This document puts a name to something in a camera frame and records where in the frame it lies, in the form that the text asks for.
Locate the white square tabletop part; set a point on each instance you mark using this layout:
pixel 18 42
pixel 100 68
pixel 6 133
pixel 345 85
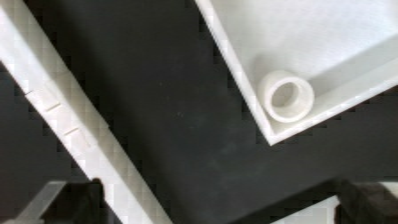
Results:
pixel 311 54

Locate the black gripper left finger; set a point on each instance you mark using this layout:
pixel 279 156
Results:
pixel 68 203

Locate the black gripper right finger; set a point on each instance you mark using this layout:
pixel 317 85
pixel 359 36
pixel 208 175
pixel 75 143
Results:
pixel 368 203

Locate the white U-shaped obstacle fence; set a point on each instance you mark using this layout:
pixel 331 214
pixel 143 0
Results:
pixel 56 95

